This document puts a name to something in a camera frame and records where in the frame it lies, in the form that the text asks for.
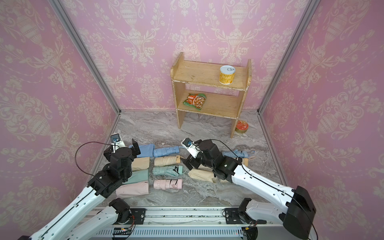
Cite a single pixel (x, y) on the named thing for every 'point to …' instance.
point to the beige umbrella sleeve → (202, 173)
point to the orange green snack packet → (196, 101)
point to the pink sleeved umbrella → (133, 189)
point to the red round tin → (241, 127)
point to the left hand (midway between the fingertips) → (126, 143)
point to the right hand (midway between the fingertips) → (188, 150)
